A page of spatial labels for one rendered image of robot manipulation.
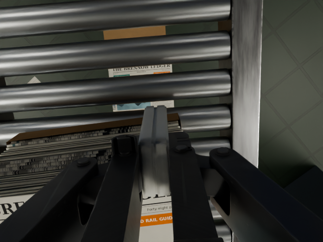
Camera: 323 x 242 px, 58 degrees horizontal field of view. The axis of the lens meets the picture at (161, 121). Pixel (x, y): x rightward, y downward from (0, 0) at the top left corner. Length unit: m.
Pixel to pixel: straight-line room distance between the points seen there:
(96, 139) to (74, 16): 0.20
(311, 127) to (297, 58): 0.34
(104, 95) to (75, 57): 0.08
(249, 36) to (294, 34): 0.91
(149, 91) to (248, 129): 0.19
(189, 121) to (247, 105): 0.10
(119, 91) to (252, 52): 0.23
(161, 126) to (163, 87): 0.35
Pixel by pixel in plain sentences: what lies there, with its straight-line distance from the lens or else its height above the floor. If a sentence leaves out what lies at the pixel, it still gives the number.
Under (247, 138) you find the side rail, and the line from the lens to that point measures 0.56.
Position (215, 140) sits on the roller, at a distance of 0.56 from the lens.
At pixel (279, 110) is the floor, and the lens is 1.46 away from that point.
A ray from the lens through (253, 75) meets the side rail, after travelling 0.53.
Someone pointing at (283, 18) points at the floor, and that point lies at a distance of 1.40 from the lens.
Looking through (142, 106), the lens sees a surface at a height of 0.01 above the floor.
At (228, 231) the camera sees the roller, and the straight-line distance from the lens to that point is 0.66.
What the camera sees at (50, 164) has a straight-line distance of 0.42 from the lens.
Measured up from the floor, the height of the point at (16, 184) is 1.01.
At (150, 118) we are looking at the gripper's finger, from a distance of 0.18.
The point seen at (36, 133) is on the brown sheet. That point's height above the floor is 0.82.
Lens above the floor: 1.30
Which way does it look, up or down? 72 degrees down
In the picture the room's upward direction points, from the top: 179 degrees clockwise
